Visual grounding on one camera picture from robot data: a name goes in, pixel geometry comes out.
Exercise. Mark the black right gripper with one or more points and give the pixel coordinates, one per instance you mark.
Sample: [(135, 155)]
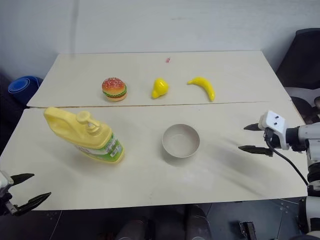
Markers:
[(273, 140)]

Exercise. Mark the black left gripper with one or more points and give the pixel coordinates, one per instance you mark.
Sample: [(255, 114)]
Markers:
[(4, 201)]

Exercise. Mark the beige round bowl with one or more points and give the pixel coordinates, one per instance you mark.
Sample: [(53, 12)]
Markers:
[(181, 142)]

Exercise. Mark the yellow detergent bottle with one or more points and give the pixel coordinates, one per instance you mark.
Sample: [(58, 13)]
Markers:
[(92, 136)]

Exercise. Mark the yellow toy banana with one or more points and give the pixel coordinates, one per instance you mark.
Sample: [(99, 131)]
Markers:
[(206, 86)]

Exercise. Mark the black bag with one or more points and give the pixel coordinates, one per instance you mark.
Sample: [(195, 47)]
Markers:
[(8, 107)]

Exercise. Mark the black office chair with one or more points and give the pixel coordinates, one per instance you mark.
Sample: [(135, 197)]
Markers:
[(301, 57)]

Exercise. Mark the dark rounded shape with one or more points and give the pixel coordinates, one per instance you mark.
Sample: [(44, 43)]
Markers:
[(198, 222)]

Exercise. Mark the blue rolled mat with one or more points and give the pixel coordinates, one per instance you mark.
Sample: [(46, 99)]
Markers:
[(22, 86)]

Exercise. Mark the yellow toy pear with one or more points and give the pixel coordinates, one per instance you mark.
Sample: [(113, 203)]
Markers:
[(159, 88)]

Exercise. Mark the toy hamburger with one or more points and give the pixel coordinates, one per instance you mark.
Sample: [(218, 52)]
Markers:
[(114, 89)]

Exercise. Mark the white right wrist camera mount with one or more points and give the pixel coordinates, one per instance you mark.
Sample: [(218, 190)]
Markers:
[(275, 123)]

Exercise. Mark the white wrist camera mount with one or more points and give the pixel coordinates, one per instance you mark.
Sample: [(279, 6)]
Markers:
[(275, 123), (3, 180)]

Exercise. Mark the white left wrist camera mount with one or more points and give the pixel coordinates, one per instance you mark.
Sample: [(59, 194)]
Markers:
[(3, 180)]

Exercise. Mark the black metal bracket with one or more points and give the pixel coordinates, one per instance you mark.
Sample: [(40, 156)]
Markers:
[(248, 229)]

